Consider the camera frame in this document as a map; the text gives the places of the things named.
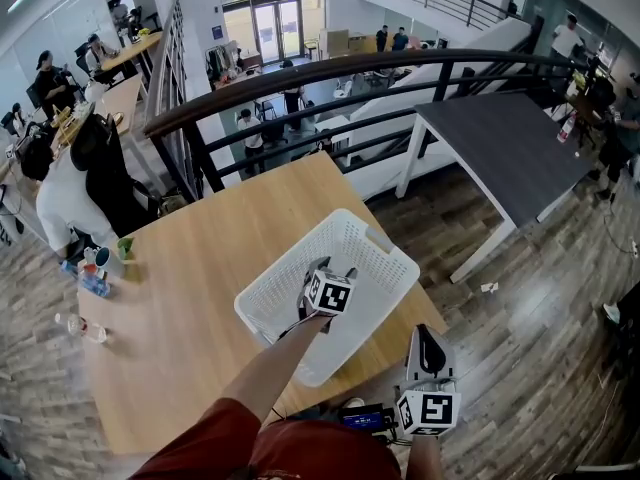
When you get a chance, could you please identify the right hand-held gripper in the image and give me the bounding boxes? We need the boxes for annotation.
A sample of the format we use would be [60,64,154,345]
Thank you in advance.
[396,322,462,439]

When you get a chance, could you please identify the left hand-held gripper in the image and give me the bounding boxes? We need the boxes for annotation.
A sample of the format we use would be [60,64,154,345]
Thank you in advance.
[297,256,360,323]

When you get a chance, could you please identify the white plastic basket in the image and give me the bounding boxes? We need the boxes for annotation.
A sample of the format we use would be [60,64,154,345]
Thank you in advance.
[233,207,421,388]

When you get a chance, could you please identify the person's right forearm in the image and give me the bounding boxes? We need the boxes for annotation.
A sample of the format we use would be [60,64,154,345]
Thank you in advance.
[404,435,445,480]

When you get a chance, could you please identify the person's left forearm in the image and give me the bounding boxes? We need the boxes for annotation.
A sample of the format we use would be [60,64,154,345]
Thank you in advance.
[219,314,335,425]

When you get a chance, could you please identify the cardboard box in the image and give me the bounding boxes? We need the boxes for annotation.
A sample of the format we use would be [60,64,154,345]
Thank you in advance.
[319,27,350,59]

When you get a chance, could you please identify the black device blue screen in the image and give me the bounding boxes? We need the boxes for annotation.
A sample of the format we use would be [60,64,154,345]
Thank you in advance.
[342,401,399,442]

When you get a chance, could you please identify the person's dark red shirt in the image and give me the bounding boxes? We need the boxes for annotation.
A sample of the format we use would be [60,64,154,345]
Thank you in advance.
[129,396,404,480]

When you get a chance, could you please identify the dark grey table white legs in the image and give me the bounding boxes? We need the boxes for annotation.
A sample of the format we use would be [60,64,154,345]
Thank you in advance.
[397,91,594,285]

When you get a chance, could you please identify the black railing wooden handrail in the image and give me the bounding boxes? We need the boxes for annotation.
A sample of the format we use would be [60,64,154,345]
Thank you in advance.
[142,0,589,204]

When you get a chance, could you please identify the blue label water bottle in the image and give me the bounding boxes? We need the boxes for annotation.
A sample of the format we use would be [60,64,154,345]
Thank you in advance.
[60,260,112,298]

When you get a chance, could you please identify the clear plastic bottle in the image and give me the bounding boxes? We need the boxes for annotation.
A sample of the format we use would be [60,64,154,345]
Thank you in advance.
[53,311,109,345]

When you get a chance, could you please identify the black office chair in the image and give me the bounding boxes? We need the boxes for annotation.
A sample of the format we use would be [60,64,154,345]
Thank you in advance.
[69,112,161,239]
[587,75,616,114]

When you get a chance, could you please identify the clothes rack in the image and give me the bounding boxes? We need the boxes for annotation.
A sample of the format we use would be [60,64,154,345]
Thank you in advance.
[205,42,239,82]

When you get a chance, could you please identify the white bottle red label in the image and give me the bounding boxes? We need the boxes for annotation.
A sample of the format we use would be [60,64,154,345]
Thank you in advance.
[556,110,577,144]

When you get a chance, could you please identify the glass entrance doors and windows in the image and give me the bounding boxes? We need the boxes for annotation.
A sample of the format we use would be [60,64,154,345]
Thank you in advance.
[217,0,326,64]

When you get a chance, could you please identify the white staircase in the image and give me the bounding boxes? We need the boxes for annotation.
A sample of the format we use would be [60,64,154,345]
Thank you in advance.
[347,16,532,169]

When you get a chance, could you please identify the light wooden office desk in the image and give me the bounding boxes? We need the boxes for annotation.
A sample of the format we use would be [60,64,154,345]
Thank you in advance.
[97,30,166,77]

